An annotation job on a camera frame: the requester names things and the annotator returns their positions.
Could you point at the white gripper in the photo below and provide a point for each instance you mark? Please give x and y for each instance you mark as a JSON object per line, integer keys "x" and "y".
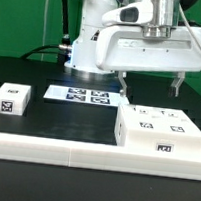
{"x": 125, "y": 48}

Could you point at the white cabinet door panel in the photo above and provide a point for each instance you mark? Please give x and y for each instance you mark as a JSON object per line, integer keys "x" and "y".
{"x": 136, "y": 116}
{"x": 177, "y": 121}

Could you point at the white cabinet body box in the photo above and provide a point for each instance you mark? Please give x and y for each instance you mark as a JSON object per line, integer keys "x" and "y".
{"x": 155, "y": 139}

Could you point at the white cabinet top block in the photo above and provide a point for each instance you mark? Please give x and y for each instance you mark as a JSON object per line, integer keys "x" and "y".
{"x": 14, "y": 98}

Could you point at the white tag base sheet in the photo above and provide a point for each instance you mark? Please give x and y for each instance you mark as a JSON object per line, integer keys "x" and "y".
{"x": 89, "y": 96}

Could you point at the white U-shaped fence frame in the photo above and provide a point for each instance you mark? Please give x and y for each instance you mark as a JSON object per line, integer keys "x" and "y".
{"x": 145, "y": 161}

